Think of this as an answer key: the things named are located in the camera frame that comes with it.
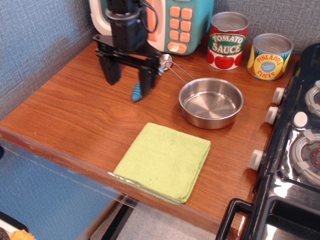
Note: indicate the black oven door handle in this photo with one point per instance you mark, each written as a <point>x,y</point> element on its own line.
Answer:
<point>235,205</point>

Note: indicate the black toy stove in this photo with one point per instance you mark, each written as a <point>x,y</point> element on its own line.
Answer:
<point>286,206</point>

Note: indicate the white stove knob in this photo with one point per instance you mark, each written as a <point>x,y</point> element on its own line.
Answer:
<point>256,159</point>
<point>271,115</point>
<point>278,95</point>

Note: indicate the teal toy microwave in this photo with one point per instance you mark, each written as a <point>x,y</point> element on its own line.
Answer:
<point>176,26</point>

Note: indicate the clear acrylic table guard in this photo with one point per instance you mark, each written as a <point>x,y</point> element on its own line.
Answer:
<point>106,177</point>

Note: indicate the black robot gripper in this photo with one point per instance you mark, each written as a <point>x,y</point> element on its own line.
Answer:
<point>128,45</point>

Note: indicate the grey stove burner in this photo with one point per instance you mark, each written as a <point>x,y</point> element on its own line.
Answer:
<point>310,99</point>
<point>305,156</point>

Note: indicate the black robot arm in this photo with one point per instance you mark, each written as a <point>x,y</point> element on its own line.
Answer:
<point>123,7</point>

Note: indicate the pineapple slices can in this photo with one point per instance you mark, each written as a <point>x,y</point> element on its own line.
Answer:
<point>269,56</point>

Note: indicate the orange fuzzy object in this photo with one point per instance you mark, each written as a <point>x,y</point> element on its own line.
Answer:
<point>16,235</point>

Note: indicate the tomato sauce can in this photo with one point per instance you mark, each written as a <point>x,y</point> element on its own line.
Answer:
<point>226,41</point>

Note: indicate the green rag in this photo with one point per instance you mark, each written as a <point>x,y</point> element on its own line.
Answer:
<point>164,161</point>

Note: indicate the blue handled metal spoon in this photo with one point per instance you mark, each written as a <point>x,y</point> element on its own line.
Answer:
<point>165,62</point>

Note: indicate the white round stove button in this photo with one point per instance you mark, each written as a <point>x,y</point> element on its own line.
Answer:
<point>300,119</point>

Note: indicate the small steel saucepan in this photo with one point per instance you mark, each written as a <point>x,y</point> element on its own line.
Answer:
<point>210,103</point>

